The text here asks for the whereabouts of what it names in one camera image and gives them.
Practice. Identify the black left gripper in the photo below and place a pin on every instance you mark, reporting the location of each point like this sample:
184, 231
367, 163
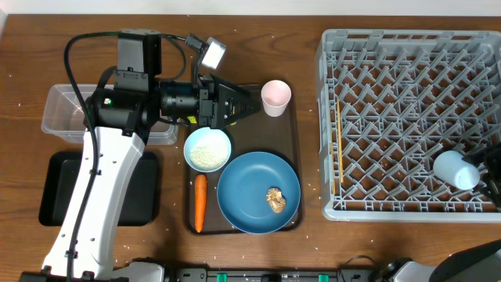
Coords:
214, 113

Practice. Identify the pink cup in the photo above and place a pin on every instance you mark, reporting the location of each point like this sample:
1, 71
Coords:
275, 96

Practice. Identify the light blue cup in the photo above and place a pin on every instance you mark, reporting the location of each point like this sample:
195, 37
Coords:
450, 167

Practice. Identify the light blue rice bowl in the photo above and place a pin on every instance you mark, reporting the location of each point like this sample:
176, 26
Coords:
207, 150

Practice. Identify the orange carrot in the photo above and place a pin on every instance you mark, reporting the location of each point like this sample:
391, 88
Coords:
200, 201

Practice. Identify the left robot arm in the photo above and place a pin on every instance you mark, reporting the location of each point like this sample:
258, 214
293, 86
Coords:
156, 79

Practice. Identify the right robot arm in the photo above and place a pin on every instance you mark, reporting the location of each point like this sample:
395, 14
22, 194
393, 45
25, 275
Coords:
481, 263

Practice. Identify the grey dishwasher rack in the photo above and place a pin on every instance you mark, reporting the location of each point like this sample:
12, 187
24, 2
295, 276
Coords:
406, 97

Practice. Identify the dark brown serving tray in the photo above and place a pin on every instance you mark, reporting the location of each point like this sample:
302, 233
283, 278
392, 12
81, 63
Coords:
259, 132

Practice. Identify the blue plate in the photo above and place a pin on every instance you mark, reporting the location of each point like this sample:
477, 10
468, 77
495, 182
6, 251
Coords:
243, 186

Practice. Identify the crumpled gold foil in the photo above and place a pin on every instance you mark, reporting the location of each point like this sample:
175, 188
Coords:
276, 200

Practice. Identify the black bin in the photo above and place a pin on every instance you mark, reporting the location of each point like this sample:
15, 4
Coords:
140, 203

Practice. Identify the clear plastic bin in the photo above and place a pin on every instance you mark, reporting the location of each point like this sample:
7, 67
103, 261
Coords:
63, 117

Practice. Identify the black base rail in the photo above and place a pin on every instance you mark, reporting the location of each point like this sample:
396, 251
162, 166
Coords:
358, 268

